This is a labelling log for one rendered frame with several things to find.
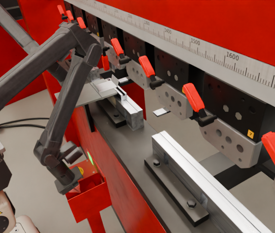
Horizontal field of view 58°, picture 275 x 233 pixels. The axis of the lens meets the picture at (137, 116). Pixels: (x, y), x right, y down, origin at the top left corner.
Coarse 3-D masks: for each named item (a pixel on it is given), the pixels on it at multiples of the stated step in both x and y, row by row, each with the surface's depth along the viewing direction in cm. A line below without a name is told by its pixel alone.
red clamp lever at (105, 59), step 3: (105, 48) 95; (108, 48) 96; (105, 54) 97; (102, 57) 97; (105, 57) 97; (102, 60) 98; (105, 60) 98; (105, 63) 98; (108, 63) 99; (105, 66) 99; (108, 66) 100; (105, 69) 100; (108, 69) 100
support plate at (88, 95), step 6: (96, 84) 125; (84, 90) 121; (90, 90) 120; (96, 90) 120; (108, 90) 119; (114, 90) 118; (84, 96) 116; (90, 96) 116; (96, 96) 115; (102, 96) 114; (108, 96) 115; (78, 102) 112; (84, 102) 112; (90, 102) 112
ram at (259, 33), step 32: (96, 0) 93; (128, 0) 70; (160, 0) 56; (192, 0) 47; (224, 0) 40; (256, 0) 35; (128, 32) 77; (192, 32) 50; (224, 32) 42; (256, 32) 37; (192, 64) 53; (256, 96) 41
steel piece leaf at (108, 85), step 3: (108, 81) 126; (111, 81) 126; (93, 84) 122; (99, 84) 124; (102, 84) 124; (105, 84) 124; (108, 84) 123; (111, 84) 123; (114, 84) 123; (96, 87) 119; (99, 87) 121; (102, 87) 121; (105, 87) 121; (108, 87) 121; (111, 87) 120; (114, 87) 120; (99, 90) 119; (102, 90) 119; (105, 90) 119
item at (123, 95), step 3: (117, 87) 121; (120, 87) 120; (117, 90) 118; (120, 90) 119; (117, 93) 117; (120, 93) 115; (123, 93) 116; (126, 93) 115; (117, 96) 119; (120, 96) 115; (123, 96) 115; (126, 96) 116; (123, 99) 116
